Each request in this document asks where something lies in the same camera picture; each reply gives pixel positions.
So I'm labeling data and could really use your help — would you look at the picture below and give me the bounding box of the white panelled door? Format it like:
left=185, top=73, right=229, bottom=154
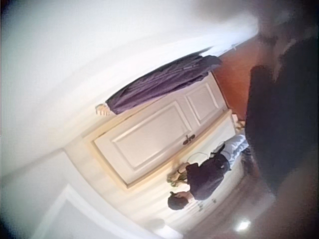
left=90, top=71, right=236, bottom=189

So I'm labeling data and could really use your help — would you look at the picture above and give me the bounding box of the purple hanging garment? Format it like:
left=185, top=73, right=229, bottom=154
left=105, top=54, right=222, bottom=116

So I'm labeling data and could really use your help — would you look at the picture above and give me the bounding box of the dark door handle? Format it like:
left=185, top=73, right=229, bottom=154
left=182, top=134, right=196, bottom=146

